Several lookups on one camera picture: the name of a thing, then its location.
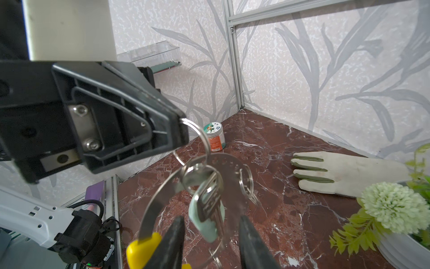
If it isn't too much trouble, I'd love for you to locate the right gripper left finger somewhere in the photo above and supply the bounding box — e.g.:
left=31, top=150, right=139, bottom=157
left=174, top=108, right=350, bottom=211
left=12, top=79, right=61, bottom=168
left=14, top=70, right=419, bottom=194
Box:
left=144, top=216, right=185, bottom=269

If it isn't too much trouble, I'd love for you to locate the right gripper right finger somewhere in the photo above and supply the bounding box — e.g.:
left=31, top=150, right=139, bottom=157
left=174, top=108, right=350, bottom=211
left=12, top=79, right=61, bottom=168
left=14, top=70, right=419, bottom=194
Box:
left=239, top=215, right=280, bottom=269

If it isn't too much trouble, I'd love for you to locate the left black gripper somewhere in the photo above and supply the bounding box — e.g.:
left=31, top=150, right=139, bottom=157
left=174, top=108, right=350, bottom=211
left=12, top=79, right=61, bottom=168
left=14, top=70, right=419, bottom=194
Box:
left=1, top=61, right=189, bottom=183

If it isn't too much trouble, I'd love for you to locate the silver key with white tag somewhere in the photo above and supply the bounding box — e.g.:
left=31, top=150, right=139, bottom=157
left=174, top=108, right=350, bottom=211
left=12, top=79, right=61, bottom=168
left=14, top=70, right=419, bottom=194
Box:
left=180, top=164, right=225, bottom=243

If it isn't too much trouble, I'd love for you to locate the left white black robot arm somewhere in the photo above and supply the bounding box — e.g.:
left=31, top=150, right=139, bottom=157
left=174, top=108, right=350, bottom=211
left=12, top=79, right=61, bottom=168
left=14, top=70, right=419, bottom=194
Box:
left=1, top=60, right=189, bottom=265

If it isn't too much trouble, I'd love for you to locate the beige gardening glove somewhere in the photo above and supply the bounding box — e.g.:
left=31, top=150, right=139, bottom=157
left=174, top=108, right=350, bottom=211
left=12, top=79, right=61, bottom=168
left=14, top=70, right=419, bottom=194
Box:
left=291, top=151, right=411, bottom=197

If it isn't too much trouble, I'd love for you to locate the white pot with flowers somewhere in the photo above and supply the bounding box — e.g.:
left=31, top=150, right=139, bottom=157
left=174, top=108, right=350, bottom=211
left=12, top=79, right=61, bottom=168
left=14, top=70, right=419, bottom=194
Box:
left=329, top=144, right=430, bottom=269

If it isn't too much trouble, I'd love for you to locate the clear plastic wall shelf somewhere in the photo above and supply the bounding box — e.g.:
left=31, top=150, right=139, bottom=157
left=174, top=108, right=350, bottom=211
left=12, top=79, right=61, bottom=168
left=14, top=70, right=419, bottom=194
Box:
left=117, top=41, right=182, bottom=74

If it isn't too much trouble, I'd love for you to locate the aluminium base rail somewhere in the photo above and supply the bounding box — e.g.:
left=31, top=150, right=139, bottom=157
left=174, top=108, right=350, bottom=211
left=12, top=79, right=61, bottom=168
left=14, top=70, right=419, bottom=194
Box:
left=63, top=174, right=123, bottom=269

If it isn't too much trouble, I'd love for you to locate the purple trowel pink handle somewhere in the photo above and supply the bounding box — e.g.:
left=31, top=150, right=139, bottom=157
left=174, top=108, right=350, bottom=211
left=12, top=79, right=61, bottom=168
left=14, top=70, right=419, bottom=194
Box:
left=84, top=180, right=106, bottom=214

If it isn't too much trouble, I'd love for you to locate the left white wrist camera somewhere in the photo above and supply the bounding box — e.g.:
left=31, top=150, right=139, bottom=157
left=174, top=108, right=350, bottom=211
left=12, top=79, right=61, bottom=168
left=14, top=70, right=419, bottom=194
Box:
left=22, top=0, right=117, bottom=62

